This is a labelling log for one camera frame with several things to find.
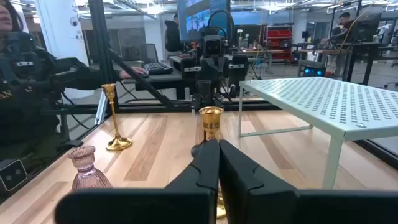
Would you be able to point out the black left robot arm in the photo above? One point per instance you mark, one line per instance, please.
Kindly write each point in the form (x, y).
(221, 93)

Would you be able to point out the computer monitor blue screen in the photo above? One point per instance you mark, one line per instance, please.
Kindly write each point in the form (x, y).
(196, 21)

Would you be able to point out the black computer keyboard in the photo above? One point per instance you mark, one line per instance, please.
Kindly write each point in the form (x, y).
(158, 68)

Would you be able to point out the white dome security camera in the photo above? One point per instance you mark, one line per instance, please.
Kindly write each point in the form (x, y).
(73, 21)

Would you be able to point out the tall gold candlestick holder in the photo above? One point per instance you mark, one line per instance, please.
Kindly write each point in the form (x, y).
(119, 143)
(211, 119)

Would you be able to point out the dark office desk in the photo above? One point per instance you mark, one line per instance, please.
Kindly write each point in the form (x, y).
(164, 81)

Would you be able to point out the red tool shelf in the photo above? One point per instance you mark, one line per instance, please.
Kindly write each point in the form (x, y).
(279, 34)

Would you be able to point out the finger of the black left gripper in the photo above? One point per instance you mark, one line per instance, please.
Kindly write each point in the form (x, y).
(188, 76)
(238, 74)

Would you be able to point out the silver metal bracket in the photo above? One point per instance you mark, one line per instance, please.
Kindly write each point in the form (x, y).
(100, 109)

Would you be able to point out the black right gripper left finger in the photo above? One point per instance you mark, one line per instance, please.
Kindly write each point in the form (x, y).
(199, 199)

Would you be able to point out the pink ribbed glass candle holder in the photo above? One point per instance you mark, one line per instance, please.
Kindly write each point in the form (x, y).
(88, 179)

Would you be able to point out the green perforated metal shelf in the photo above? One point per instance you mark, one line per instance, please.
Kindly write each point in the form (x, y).
(326, 102)

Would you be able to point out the person's hand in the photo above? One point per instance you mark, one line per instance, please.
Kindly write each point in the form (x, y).
(132, 74)

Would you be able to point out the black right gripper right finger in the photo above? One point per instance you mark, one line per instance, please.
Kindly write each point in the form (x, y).
(248, 199)

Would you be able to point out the black table-level camera box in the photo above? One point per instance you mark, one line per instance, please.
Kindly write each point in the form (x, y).
(12, 175)

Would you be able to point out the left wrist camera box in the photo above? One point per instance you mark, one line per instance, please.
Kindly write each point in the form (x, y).
(213, 46)

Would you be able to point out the computer case blue lights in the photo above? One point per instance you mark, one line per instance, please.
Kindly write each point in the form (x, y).
(311, 71)

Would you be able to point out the person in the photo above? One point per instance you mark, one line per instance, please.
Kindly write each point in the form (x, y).
(343, 21)
(172, 37)
(18, 109)

